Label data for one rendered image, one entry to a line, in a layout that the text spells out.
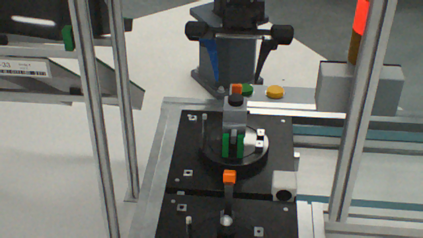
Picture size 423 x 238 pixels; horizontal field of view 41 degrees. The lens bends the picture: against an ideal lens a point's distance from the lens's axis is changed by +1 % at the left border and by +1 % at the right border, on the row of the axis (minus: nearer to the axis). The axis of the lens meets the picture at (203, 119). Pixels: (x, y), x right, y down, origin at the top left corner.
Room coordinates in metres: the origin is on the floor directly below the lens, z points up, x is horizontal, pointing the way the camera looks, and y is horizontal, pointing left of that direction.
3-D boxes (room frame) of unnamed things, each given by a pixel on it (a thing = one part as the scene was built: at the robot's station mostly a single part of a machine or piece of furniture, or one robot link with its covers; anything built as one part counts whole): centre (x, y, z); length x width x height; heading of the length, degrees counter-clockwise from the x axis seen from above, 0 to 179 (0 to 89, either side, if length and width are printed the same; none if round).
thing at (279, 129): (0.84, -0.06, 0.96); 0.24 x 0.24 x 0.02; 85
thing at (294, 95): (1.05, -0.16, 0.93); 0.21 x 0.07 x 0.06; 85
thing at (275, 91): (1.05, -0.16, 0.96); 0.04 x 0.04 x 0.02
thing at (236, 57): (1.26, -0.06, 0.96); 0.15 x 0.15 x 0.20; 32
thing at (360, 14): (0.71, -0.24, 1.33); 0.05 x 0.05 x 0.05
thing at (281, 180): (0.74, -0.15, 0.97); 0.05 x 0.05 x 0.04; 85
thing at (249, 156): (0.84, -0.06, 0.98); 0.14 x 0.14 x 0.02
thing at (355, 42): (0.71, -0.24, 1.28); 0.05 x 0.05 x 0.05
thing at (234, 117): (0.83, -0.06, 1.06); 0.08 x 0.04 x 0.07; 175
